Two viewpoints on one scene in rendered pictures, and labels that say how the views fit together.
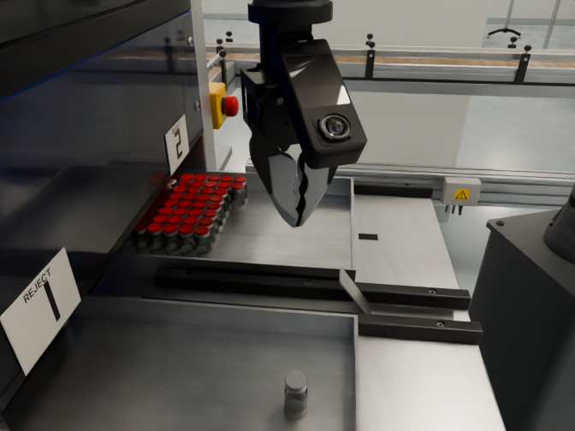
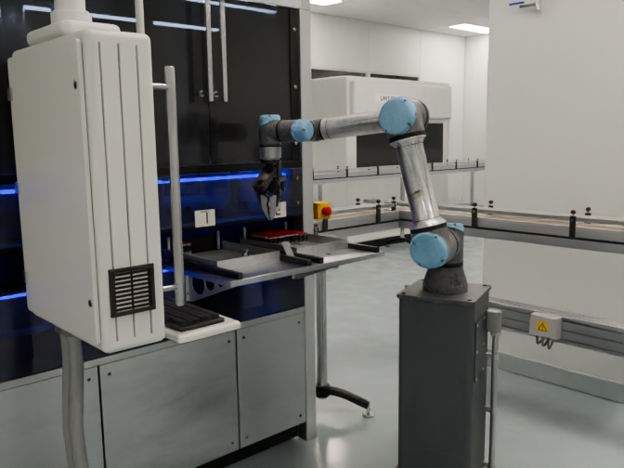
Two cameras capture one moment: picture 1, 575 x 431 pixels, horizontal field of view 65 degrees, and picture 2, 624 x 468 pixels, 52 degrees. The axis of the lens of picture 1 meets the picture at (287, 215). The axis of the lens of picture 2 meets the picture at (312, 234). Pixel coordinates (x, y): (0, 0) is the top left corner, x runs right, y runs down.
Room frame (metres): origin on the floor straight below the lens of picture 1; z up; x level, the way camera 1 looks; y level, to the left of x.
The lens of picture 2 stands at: (-1.21, -1.61, 1.31)
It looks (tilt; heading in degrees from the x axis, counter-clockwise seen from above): 9 degrees down; 41
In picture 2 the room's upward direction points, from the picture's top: 1 degrees counter-clockwise
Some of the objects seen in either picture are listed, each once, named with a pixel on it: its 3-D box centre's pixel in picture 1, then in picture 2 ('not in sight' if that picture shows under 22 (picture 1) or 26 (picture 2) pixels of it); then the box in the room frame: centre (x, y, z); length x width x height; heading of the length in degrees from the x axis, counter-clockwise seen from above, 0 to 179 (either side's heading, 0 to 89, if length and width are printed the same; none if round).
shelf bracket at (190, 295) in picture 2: not in sight; (215, 291); (0.17, 0.03, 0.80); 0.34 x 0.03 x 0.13; 84
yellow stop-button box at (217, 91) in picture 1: (205, 105); (318, 210); (0.86, 0.16, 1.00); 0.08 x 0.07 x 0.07; 84
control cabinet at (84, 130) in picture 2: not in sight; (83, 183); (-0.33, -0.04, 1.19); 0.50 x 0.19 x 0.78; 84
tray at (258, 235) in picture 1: (243, 219); (292, 242); (0.60, 0.07, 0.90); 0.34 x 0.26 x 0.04; 84
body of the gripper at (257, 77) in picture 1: (287, 73); (271, 176); (0.42, 0.00, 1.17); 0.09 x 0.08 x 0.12; 19
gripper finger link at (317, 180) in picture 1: (305, 177); (276, 206); (0.42, -0.02, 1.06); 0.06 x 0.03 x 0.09; 19
